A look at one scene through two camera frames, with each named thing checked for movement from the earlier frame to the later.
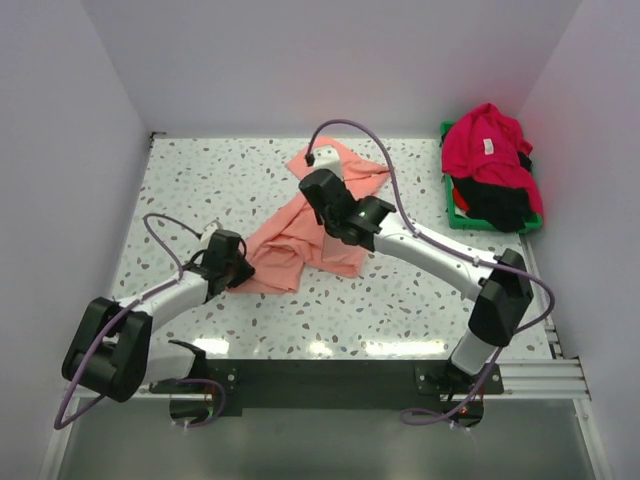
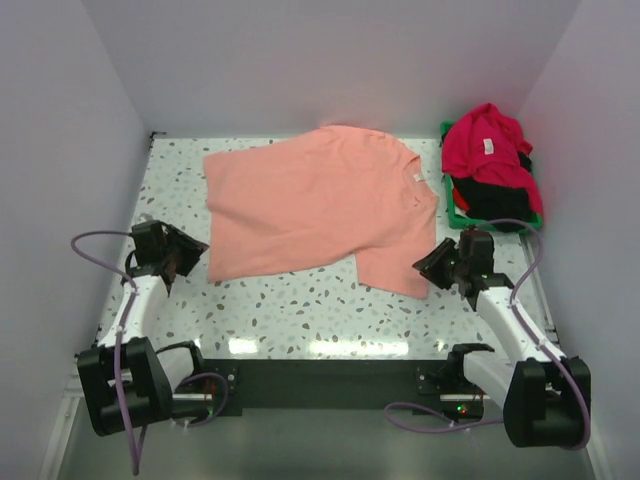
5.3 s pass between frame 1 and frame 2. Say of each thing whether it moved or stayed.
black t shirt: stayed
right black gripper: moved
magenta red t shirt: stayed
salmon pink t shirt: moved
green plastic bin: stayed
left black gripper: moved
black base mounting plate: stayed
